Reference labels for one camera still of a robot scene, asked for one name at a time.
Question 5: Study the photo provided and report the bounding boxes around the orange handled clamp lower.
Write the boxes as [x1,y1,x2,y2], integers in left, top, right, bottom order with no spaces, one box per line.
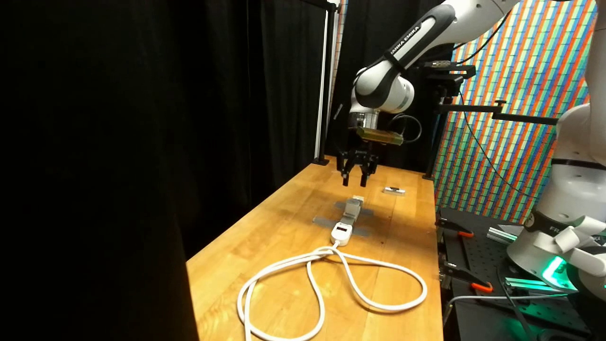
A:
[441,261,494,294]

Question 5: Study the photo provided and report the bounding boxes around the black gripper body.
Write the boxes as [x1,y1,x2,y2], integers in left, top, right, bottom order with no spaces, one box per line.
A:
[337,146,378,172]

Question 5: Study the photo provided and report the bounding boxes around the orange handled clamp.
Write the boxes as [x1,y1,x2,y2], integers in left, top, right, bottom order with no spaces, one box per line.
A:
[441,261,494,294]
[435,216,475,239]

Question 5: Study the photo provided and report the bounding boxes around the white charger head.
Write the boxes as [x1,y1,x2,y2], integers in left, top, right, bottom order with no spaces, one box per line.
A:
[350,195,363,208]

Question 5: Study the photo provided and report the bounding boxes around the grey duct tape strip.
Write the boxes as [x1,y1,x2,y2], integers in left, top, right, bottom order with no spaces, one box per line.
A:
[312,218,369,237]
[337,201,371,220]

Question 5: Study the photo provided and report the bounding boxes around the white vertical pole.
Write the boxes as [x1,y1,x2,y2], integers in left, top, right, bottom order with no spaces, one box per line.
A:
[308,0,340,165]

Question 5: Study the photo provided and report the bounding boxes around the small grey tape patch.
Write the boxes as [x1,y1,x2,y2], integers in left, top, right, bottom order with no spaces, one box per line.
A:
[382,186,405,195]

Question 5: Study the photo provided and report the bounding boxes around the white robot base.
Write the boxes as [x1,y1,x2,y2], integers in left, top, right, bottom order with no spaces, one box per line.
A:
[507,104,606,301]

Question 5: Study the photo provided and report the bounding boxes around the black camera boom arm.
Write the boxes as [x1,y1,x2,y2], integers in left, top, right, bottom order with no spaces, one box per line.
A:
[437,100,558,125]

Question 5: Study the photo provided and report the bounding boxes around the grey duct tape far strip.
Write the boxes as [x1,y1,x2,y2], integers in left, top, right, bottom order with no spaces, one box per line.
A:
[337,201,371,220]

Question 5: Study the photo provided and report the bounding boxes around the black curtain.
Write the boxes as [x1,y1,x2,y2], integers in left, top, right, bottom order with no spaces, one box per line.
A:
[0,0,443,341]

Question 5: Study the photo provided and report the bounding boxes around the grey duct tape near strip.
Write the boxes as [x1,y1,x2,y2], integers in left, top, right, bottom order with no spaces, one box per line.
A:
[312,218,369,237]

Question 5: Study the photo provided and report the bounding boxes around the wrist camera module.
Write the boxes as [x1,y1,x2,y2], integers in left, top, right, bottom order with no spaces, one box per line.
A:
[355,129,403,146]

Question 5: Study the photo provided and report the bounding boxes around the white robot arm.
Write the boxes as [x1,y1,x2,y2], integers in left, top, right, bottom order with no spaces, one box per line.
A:
[337,0,518,186]

